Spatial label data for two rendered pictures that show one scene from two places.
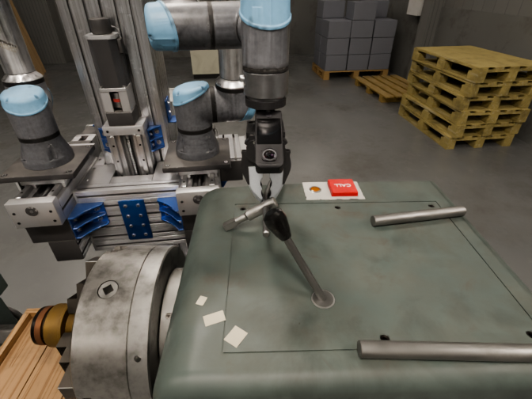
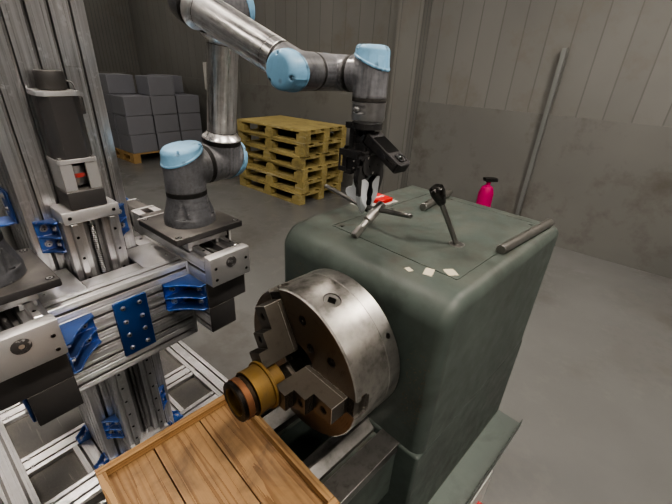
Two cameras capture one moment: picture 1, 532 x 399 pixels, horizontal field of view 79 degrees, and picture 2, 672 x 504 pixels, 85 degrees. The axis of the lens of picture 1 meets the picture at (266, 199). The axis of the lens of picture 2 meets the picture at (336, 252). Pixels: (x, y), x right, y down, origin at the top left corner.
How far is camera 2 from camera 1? 0.66 m
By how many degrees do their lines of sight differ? 39
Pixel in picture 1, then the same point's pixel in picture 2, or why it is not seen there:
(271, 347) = (470, 268)
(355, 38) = (158, 115)
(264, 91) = (380, 115)
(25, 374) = not seen: outside the picture
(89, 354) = (359, 349)
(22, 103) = not seen: outside the picture
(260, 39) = (381, 78)
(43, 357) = (183, 489)
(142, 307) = (367, 299)
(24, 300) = not seen: outside the picture
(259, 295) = (429, 255)
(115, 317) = (357, 314)
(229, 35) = (333, 78)
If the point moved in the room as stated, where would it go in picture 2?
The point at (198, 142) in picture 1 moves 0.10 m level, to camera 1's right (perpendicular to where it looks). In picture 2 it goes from (202, 205) to (232, 198)
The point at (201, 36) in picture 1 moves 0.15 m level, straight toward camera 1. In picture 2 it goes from (320, 77) to (383, 82)
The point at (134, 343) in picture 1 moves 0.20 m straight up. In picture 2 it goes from (380, 325) to (393, 224)
